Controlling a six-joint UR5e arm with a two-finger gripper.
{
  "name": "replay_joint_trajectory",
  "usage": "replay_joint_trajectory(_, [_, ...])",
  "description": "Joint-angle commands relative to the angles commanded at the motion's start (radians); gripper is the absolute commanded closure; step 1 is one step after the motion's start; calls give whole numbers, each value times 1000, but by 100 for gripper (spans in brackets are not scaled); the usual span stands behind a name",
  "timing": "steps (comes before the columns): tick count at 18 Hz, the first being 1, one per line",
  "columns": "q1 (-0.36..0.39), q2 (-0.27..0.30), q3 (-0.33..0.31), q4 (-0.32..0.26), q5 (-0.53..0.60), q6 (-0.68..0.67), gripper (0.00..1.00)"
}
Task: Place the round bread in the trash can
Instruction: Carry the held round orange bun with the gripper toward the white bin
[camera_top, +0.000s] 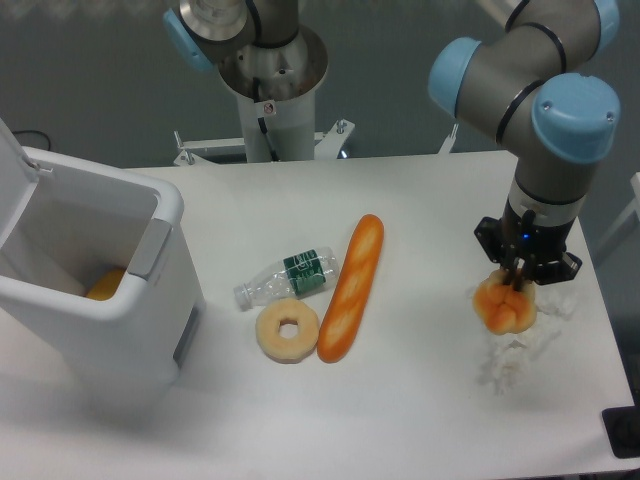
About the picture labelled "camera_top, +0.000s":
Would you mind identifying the long orange baguette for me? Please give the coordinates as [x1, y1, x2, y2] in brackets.
[317, 214, 384, 363]

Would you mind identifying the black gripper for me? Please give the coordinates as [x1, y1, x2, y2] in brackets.
[474, 204, 582, 291]

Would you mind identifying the black device at table edge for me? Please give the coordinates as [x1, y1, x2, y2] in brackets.
[602, 406, 640, 459]

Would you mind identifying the white frame at right edge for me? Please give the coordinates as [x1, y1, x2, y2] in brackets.
[592, 172, 639, 266]

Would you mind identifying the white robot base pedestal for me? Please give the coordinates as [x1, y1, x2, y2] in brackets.
[172, 24, 359, 166]

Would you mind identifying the black cable on floor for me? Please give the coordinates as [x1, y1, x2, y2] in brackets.
[10, 129, 52, 150]

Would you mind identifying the white trash can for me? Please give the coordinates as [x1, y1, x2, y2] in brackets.
[1, 128, 205, 398]

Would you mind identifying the round orange bread bun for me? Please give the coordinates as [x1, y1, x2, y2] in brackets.
[472, 270, 537, 335]

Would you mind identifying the crumpled white tissue paper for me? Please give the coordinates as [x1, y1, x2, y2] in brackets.
[466, 282, 579, 395]

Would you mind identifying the clear bottle green label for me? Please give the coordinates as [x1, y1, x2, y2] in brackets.
[233, 247, 340, 311]

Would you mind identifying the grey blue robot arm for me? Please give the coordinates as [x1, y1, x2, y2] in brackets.
[163, 1, 620, 290]

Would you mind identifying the ring-shaped donut bread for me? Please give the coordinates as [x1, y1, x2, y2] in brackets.
[255, 299, 319, 363]

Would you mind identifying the yellow item inside trash can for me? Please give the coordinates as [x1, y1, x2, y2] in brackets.
[85, 268, 126, 301]

